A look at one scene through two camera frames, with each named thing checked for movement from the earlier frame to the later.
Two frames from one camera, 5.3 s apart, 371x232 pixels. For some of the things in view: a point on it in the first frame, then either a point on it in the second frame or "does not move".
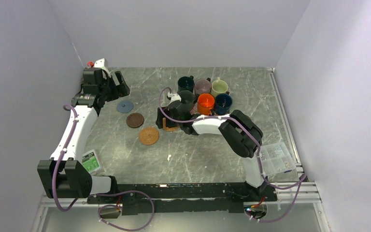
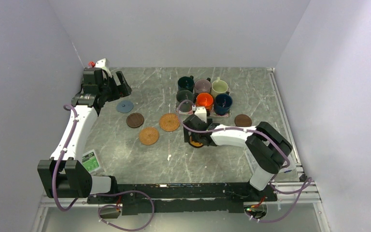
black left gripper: (122, 89) does not move
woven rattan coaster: (149, 136) does not move
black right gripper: (160, 116) to (186, 135)
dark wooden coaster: (135, 120) does not move
